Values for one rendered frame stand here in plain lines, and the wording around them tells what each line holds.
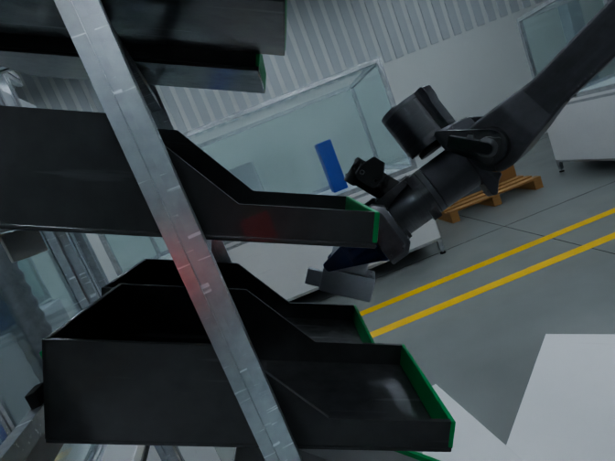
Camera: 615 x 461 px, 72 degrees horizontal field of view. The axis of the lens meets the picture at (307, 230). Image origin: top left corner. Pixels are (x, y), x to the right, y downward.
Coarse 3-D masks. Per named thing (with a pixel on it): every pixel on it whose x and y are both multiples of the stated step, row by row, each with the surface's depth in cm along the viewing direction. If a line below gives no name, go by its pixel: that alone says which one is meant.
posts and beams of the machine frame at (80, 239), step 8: (8, 72) 153; (0, 80) 146; (8, 80) 149; (16, 80) 157; (0, 88) 146; (8, 88) 147; (16, 96) 151; (16, 104) 148; (72, 232) 156; (80, 240) 156; (88, 240) 161; (80, 248) 157; (88, 248) 157; (88, 256) 157; (96, 256) 162; (88, 264) 158; (96, 264) 158; (96, 272) 158; (96, 280) 159; (104, 280) 160
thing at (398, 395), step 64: (128, 320) 40; (192, 320) 41; (256, 320) 41; (64, 384) 28; (128, 384) 28; (192, 384) 28; (320, 384) 38; (384, 384) 39; (320, 448) 30; (384, 448) 30; (448, 448) 30
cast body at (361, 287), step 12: (312, 276) 53; (324, 276) 51; (336, 276) 51; (348, 276) 51; (360, 276) 51; (372, 276) 51; (324, 288) 52; (336, 288) 51; (348, 288) 51; (360, 288) 51; (372, 288) 51
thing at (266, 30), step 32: (0, 0) 28; (32, 0) 28; (128, 0) 26; (160, 0) 26; (192, 0) 26; (224, 0) 25; (256, 0) 25; (0, 32) 36; (32, 32) 35; (64, 32) 35; (128, 32) 34; (160, 32) 33; (192, 32) 32; (224, 32) 32; (256, 32) 31
